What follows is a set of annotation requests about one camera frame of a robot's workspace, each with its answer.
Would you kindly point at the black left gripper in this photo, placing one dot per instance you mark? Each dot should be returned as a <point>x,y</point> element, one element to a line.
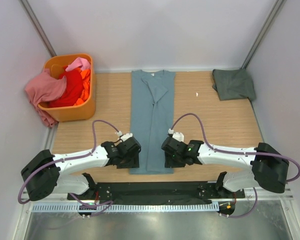
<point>133,163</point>

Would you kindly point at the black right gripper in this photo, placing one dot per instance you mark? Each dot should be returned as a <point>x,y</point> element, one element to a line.
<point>169,162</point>

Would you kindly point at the light blue t shirt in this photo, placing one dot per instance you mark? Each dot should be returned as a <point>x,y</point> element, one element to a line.
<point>152,114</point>

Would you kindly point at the grey t shirt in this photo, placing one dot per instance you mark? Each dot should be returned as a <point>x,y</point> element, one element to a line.
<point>233,84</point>

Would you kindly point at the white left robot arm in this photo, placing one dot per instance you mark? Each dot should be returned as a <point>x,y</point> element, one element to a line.
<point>49,173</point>

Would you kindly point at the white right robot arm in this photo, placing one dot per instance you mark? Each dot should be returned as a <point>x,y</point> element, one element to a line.
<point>260,166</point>

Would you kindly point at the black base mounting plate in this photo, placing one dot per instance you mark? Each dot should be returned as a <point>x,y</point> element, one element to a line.
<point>158,193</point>

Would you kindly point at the orange plastic basket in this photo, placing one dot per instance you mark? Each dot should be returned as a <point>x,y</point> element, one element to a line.
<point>71,113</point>

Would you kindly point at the red t shirt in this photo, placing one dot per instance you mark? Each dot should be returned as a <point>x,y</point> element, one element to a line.
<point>72,95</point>

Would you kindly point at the orange t shirt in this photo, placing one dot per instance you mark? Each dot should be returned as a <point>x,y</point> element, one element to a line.
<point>86,82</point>

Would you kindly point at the light pink t shirt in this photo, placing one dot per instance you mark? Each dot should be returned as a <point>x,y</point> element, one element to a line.
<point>79,62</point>

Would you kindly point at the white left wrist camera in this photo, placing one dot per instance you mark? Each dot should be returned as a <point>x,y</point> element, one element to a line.
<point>123,137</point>

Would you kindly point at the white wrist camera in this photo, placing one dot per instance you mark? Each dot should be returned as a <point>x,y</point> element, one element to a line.
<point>176,135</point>
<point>123,137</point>

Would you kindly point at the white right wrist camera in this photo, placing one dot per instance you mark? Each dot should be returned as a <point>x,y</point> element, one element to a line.
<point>176,135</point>

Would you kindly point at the slotted grey cable duct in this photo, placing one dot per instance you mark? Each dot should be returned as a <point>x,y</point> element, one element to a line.
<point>73,207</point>

